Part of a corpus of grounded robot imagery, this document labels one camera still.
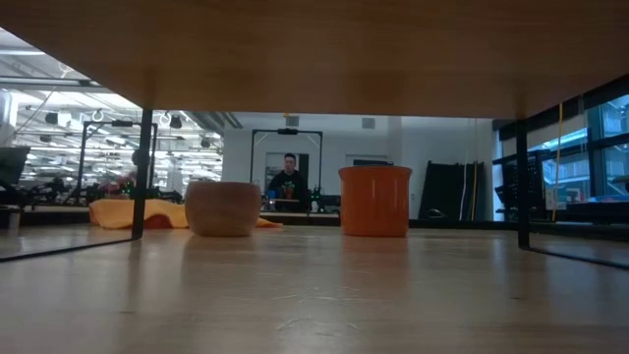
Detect orange mug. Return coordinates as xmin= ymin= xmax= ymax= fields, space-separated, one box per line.
xmin=337 ymin=165 xmax=414 ymax=239

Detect wooden cup with handle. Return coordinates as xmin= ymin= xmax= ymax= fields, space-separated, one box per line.
xmin=184 ymin=180 xmax=263 ymax=238

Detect wooden shelf with black legs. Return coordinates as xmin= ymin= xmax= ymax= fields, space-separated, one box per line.
xmin=0 ymin=0 xmax=629 ymax=270

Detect person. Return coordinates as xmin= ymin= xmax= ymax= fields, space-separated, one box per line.
xmin=267 ymin=152 xmax=311 ymax=212

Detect black leaning panels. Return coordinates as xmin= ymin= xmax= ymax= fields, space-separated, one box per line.
xmin=420 ymin=160 xmax=487 ymax=221

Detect orange microfibre cloth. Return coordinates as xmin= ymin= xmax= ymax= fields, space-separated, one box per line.
xmin=87 ymin=198 xmax=284 ymax=231

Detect dark monitor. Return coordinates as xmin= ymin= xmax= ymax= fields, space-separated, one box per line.
xmin=0 ymin=146 xmax=31 ymax=206

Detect black gantry frame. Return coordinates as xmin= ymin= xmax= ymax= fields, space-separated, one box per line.
xmin=250 ymin=128 xmax=324 ymax=207

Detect black aluminium table frame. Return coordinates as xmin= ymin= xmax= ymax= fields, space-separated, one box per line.
xmin=0 ymin=205 xmax=629 ymax=242

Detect yellow hanging strap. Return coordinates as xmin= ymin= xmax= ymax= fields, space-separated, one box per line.
xmin=550 ymin=101 xmax=565 ymax=222

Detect dark window frame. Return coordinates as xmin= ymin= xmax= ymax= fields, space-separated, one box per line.
xmin=492 ymin=73 xmax=629 ymax=225

